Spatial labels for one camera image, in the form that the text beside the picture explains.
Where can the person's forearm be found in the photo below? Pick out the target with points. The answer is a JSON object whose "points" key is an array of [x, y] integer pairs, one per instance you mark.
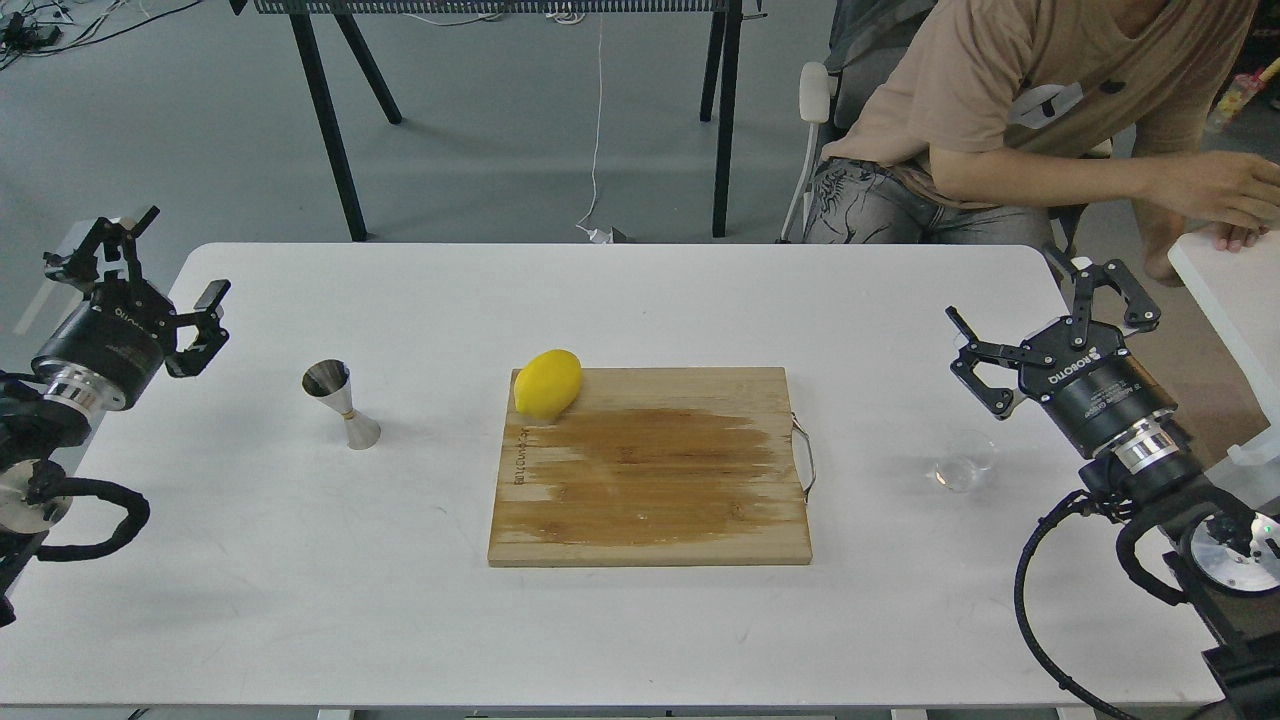
{"points": [[1015, 178]]}

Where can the small clear glass cup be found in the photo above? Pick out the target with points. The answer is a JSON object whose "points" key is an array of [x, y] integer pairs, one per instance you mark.
{"points": [[966, 461]]}

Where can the steel double jigger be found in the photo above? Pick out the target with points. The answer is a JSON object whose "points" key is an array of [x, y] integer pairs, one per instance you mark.
{"points": [[330, 383]]}

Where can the person in tan shirt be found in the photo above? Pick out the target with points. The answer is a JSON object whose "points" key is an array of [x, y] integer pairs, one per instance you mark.
{"points": [[1068, 79]]}

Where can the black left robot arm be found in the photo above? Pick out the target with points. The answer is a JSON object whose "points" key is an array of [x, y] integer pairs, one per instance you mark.
{"points": [[38, 418]]}

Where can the white office chair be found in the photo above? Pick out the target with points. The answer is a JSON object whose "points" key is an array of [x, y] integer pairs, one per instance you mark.
{"points": [[817, 91]]}

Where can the wooden cutting board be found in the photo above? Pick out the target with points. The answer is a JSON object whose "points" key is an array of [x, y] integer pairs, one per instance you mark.
{"points": [[654, 468]]}

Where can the person's hand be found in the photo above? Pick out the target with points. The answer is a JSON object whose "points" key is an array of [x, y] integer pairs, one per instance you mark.
{"points": [[1237, 191]]}

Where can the white side table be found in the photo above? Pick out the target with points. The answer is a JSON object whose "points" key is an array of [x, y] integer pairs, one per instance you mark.
{"points": [[1239, 294]]}

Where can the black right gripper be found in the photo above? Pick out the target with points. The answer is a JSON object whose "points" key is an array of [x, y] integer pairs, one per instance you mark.
{"points": [[1100, 385]]}

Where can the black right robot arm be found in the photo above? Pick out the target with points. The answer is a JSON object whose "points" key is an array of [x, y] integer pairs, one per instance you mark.
{"points": [[1181, 538]]}

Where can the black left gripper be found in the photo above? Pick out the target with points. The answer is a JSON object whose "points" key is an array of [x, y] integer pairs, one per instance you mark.
{"points": [[123, 340]]}

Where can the yellow lemon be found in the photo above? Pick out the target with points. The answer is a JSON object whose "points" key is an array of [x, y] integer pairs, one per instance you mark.
{"points": [[548, 385]]}

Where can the black metal background table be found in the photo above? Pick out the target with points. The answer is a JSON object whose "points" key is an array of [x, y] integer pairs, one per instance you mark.
{"points": [[465, 90]]}

